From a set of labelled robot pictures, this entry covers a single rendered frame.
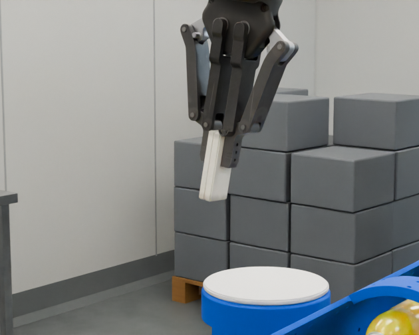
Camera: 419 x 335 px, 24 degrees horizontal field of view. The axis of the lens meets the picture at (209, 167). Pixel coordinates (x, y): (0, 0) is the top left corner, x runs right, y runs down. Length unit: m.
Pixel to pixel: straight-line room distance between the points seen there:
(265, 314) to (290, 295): 0.08
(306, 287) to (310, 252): 2.84
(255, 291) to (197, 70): 1.16
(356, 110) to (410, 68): 1.74
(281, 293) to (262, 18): 1.21
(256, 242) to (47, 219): 1.16
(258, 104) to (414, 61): 5.94
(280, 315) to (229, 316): 0.11
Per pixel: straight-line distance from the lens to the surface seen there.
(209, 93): 0.96
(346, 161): 4.76
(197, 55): 0.98
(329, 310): 1.41
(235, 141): 0.96
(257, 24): 0.94
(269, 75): 0.93
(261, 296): 2.05
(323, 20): 7.22
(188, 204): 5.41
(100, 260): 5.72
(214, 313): 2.08
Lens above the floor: 1.62
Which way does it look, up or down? 9 degrees down
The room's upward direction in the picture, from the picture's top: straight up
